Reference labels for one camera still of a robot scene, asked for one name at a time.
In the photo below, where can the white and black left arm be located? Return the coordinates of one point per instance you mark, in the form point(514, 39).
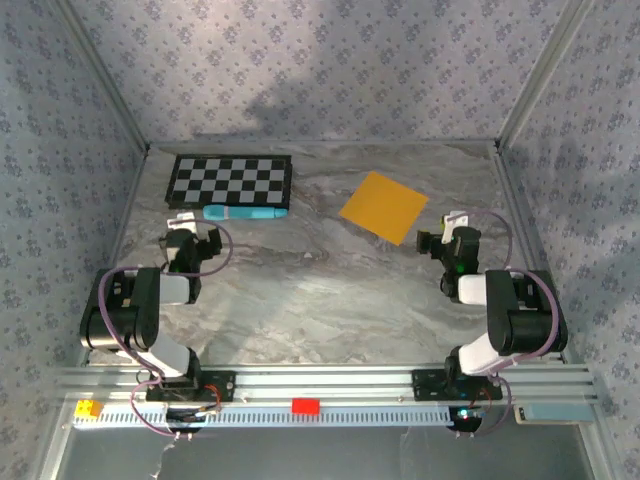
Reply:
point(145, 310)

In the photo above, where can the light blue marker pen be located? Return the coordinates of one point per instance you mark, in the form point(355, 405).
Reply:
point(250, 214)

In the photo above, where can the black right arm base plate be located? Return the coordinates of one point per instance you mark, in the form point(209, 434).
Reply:
point(425, 385)

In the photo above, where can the yellow block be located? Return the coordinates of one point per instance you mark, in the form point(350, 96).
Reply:
point(87, 409)

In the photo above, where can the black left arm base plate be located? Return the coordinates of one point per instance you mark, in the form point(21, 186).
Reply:
point(225, 385)

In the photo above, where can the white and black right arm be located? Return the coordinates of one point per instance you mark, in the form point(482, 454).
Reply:
point(520, 310)

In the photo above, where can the aluminium corner post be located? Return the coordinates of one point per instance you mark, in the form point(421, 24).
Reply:
point(541, 75)
point(104, 75)

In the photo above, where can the red block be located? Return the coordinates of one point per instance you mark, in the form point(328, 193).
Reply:
point(305, 406)

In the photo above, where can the aluminium back rail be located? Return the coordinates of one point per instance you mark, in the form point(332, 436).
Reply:
point(350, 140)

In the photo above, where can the black controller board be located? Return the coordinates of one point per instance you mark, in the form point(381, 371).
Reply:
point(465, 417)
point(185, 415)

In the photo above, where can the aluminium side rail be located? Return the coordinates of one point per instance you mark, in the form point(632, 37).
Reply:
point(128, 215)
point(517, 200)

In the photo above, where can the black and white chessboard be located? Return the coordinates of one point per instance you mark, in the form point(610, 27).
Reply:
point(230, 180)

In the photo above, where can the orange paper sheet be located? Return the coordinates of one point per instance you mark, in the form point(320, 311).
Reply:
point(382, 207)

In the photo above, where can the grey-blue flat box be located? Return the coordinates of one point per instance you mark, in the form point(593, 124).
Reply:
point(555, 414)

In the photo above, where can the aluminium mounting rail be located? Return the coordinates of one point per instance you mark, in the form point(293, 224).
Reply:
point(325, 382)

